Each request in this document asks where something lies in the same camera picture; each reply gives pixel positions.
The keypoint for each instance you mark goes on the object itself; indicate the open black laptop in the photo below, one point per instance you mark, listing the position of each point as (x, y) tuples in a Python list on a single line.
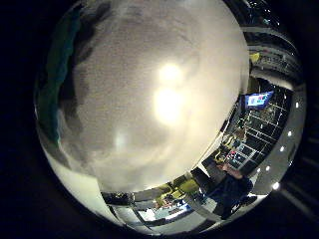
[(257, 99)]

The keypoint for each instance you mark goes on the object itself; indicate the small yellow object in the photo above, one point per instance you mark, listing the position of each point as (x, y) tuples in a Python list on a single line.
[(255, 57)]

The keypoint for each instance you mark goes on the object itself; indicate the person in dark shirt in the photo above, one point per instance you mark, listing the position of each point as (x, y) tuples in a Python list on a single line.
[(232, 192)]

